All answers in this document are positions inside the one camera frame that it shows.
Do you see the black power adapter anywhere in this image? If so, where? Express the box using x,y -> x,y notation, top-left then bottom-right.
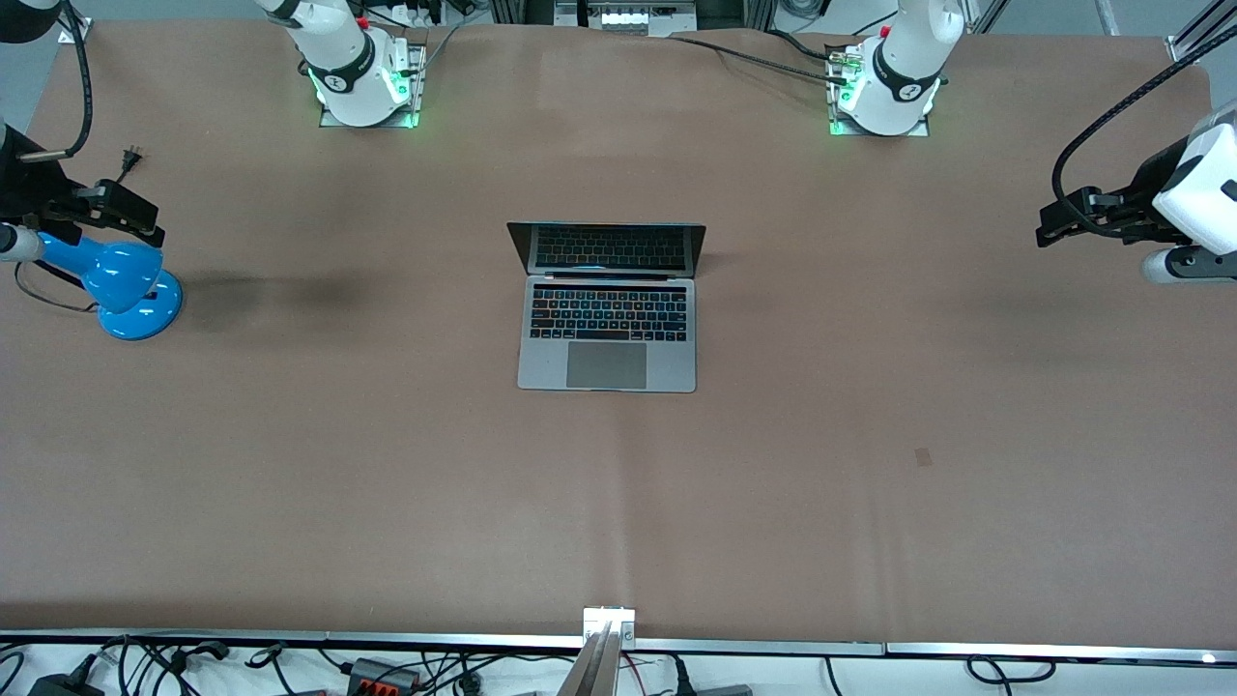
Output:
27,671 -> 105,696

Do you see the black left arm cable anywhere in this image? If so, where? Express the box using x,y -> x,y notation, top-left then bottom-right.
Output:
1052,0 -> 1237,235

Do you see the white power strip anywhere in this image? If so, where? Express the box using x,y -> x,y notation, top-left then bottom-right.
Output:
387,0 -> 457,27

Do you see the aluminium camera mount post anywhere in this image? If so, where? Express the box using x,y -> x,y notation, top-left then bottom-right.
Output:
556,606 -> 637,696

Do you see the black lamp cord with plug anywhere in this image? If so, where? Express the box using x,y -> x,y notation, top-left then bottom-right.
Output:
14,145 -> 146,315

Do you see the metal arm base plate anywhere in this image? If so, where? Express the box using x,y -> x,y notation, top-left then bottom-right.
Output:
319,43 -> 427,130
827,43 -> 932,137

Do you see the aluminium table edge rail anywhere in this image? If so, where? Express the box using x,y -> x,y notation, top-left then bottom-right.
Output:
0,629 -> 1237,668

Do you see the aluminium frame profile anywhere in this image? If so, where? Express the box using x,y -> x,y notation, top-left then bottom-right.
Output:
1167,0 -> 1237,65

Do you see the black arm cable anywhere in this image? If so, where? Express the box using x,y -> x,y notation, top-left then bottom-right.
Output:
17,0 -> 95,162
1052,0 -> 1237,235

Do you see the grey aluminium laptop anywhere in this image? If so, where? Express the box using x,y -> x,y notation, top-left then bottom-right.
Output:
506,221 -> 707,393

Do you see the black braided cable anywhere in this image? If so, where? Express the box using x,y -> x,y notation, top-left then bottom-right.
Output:
667,31 -> 853,86

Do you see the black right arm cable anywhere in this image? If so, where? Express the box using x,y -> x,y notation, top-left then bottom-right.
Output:
17,0 -> 95,162

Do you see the black looped cable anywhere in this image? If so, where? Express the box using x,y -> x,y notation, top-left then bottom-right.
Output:
966,655 -> 1056,687

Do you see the black floor cable bundle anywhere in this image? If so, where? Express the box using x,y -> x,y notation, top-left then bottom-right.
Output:
0,636 -> 581,696

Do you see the grey control box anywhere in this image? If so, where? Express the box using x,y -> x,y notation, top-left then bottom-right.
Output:
554,0 -> 699,38

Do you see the black orange connector block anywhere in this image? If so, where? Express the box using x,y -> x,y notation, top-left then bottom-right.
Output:
346,657 -> 422,693

